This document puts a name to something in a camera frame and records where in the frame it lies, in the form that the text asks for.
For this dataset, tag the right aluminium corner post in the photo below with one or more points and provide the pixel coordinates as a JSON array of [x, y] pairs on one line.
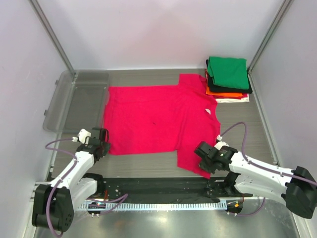
[[282, 11]]

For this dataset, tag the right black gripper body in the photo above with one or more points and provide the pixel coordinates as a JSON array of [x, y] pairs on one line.
[[206, 164]]

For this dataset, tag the orange folded t-shirt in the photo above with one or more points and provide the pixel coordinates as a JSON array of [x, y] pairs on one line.
[[224, 95]]

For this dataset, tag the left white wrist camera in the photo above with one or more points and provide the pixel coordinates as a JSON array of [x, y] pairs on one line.
[[82, 137]]

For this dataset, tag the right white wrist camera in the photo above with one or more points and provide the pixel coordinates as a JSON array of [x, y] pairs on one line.
[[220, 143]]

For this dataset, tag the green folded t-shirt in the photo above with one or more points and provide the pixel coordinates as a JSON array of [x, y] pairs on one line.
[[228, 72]]

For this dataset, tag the aluminium frame rail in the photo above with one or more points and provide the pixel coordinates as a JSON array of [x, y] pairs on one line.
[[36, 186]]

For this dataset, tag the clear plastic bin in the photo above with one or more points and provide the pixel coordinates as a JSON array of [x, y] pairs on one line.
[[78, 102]]

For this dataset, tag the red folded t-shirt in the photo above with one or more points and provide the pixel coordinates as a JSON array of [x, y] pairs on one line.
[[206, 75]]

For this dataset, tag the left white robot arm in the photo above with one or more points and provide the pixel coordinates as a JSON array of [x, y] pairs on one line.
[[55, 202]]

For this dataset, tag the black folded t-shirt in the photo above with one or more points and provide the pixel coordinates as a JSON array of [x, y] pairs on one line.
[[220, 89]]

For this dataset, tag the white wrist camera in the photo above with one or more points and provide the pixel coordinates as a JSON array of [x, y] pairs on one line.
[[220, 143], [82, 137]]

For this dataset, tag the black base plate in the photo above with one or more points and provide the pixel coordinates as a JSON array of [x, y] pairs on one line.
[[186, 190]]

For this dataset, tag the left aluminium corner post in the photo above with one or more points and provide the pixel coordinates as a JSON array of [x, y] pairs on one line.
[[53, 37]]

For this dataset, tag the white folded t-shirt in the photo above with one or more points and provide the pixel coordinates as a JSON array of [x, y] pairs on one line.
[[245, 98]]

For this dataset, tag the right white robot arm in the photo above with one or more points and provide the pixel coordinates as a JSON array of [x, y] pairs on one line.
[[296, 189]]

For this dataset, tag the aluminium corner post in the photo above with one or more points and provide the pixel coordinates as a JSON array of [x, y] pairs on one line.
[[282, 11], [53, 37]]

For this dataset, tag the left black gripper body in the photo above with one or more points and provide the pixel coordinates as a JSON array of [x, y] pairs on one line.
[[106, 147]]

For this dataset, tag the crimson red t-shirt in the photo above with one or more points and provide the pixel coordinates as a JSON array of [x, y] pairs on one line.
[[156, 119]]

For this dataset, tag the slotted cable duct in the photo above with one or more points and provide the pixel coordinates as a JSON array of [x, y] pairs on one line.
[[100, 207]]

